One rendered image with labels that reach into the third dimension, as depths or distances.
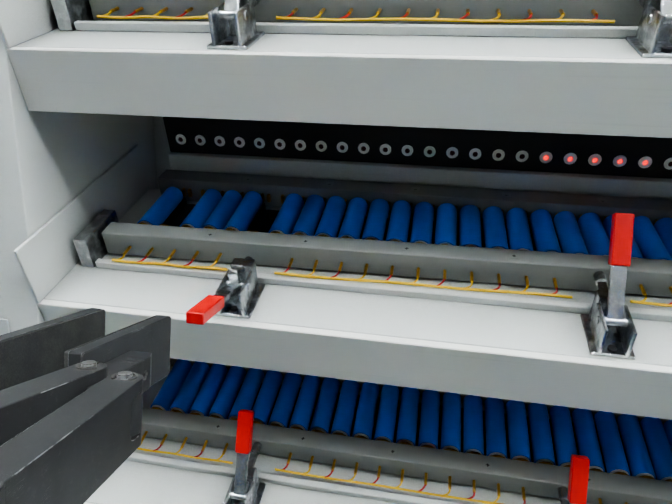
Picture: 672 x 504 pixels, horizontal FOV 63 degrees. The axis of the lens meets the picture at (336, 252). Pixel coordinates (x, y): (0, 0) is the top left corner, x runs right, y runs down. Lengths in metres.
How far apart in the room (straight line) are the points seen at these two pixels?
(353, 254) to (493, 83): 0.17
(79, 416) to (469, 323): 0.30
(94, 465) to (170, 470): 0.39
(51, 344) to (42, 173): 0.24
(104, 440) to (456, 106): 0.28
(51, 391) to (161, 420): 0.38
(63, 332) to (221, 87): 0.20
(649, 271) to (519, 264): 0.09
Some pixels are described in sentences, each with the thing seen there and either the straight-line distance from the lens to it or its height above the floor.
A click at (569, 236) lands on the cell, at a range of 0.49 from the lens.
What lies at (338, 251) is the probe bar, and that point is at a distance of 0.44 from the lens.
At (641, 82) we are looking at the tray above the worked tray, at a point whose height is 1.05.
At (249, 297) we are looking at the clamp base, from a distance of 0.42.
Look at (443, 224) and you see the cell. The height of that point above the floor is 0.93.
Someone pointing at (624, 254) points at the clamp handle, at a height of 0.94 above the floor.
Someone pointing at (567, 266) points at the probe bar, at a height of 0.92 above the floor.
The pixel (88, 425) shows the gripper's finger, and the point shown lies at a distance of 0.17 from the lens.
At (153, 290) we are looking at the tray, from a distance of 0.47.
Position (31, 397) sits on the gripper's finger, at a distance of 0.20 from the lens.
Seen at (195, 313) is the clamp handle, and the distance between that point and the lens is 0.36.
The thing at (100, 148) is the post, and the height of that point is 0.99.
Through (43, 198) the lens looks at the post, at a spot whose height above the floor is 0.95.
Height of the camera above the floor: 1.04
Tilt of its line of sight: 16 degrees down
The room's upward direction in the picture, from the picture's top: 2 degrees clockwise
